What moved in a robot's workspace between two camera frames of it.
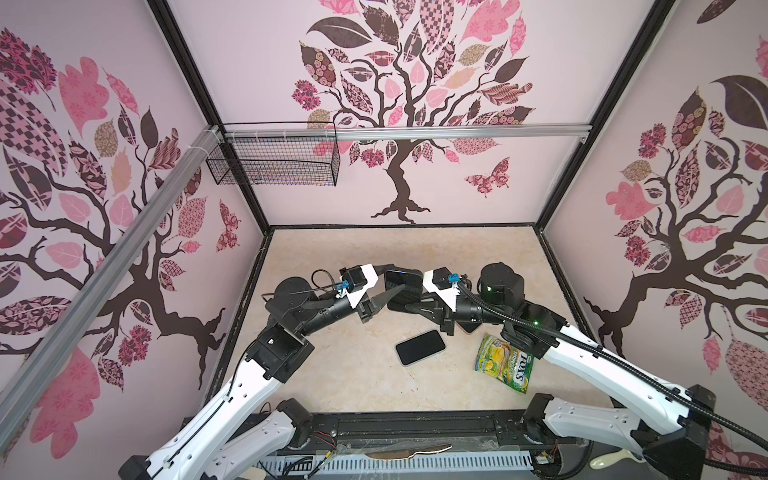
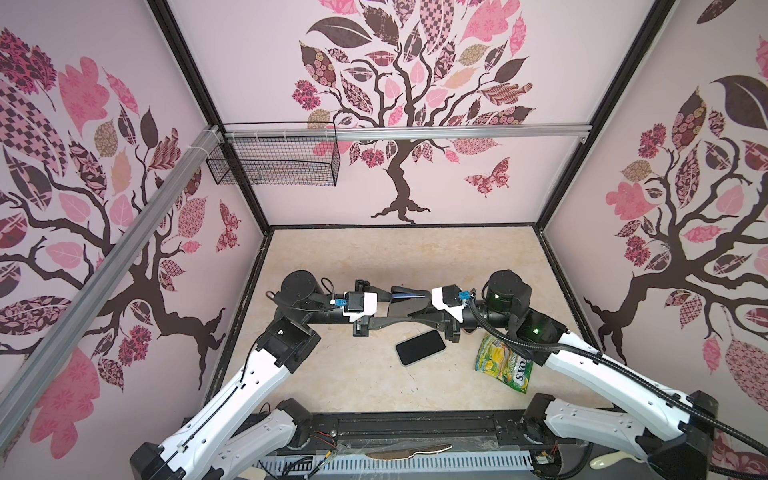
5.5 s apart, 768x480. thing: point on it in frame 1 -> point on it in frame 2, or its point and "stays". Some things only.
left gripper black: (376, 303) -> (363, 330)
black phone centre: (420, 347) stays
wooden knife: (405, 454) stays
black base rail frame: (473, 430) stays
